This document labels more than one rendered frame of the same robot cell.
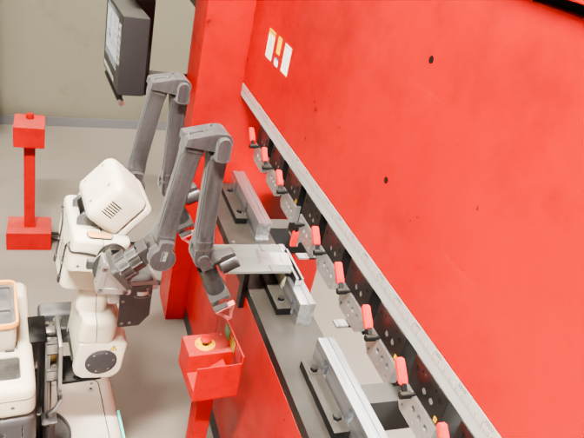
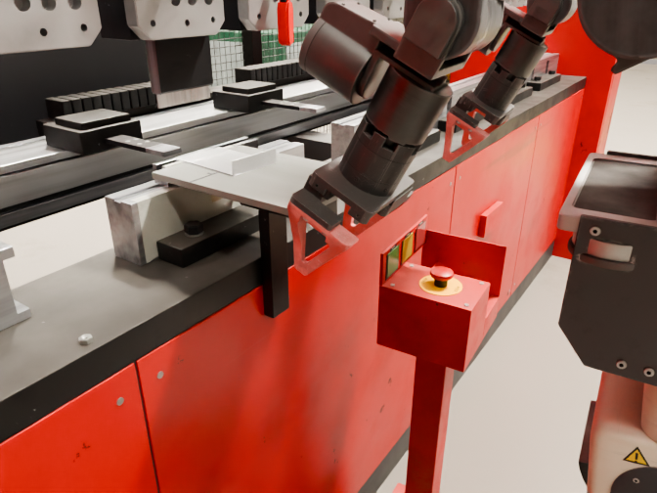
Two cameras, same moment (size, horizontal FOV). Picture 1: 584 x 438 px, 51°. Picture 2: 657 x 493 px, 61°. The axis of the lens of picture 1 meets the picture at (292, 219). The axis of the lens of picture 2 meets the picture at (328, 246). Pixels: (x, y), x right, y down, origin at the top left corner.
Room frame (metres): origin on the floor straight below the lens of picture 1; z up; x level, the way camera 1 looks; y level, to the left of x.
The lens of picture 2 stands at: (2.23, 0.80, 1.24)
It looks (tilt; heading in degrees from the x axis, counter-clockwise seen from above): 25 degrees down; 239
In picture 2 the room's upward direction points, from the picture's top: straight up
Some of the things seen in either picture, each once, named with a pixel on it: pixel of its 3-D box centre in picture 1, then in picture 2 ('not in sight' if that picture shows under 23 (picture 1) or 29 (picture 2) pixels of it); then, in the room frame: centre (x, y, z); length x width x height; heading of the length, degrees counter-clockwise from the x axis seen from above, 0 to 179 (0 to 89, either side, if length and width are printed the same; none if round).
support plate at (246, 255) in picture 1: (251, 258); (264, 175); (1.93, 0.11, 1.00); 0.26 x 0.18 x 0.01; 115
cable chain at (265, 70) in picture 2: not in sight; (293, 67); (1.46, -0.71, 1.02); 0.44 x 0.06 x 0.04; 25
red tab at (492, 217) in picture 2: not in sight; (491, 218); (0.99, -0.31, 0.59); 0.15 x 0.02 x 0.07; 25
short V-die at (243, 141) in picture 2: (290, 266); (209, 158); (1.95, -0.04, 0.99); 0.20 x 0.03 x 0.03; 25
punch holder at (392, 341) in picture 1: (397, 342); not in sight; (1.28, -0.34, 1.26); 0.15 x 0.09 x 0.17; 25
